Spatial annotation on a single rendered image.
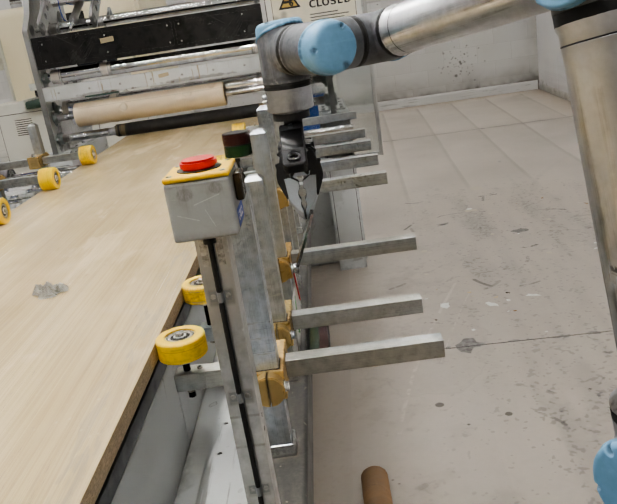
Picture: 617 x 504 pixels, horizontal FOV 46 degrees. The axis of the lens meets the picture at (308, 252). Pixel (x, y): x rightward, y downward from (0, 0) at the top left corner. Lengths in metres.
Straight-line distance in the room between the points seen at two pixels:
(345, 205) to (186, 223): 3.20
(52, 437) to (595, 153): 0.73
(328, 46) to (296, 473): 0.69
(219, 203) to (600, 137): 0.41
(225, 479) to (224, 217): 0.67
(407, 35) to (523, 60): 9.22
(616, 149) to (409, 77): 9.45
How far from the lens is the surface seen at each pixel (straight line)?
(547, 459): 2.38
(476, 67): 10.35
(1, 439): 1.04
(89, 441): 0.96
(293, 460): 1.19
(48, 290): 1.55
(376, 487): 2.16
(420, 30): 1.24
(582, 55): 0.84
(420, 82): 10.27
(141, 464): 1.15
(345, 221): 3.96
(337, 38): 1.27
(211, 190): 0.75
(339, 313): 1.41
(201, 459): 1.39
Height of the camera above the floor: 1.35
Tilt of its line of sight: 18 degrees down
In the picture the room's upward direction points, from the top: 9 degrees counter-clockwise
